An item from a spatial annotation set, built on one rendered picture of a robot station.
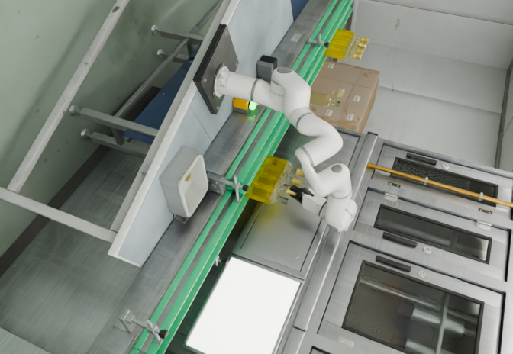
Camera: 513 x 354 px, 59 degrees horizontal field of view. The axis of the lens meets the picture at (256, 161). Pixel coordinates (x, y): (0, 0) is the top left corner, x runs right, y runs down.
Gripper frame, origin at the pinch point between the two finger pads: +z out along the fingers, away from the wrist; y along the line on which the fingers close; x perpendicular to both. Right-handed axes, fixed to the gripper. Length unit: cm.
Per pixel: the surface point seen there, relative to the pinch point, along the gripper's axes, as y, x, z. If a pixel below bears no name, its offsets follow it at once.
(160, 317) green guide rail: 4, 77, 4
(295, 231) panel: -12.8, 9.9, -7.5
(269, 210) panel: -12.8, 7.9, 8.3
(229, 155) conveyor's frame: 15.3, 10.2, 27.7
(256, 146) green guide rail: 13.4, -2.3, 22.6
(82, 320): -14, 94, 37
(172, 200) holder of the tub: 22, 44, 26
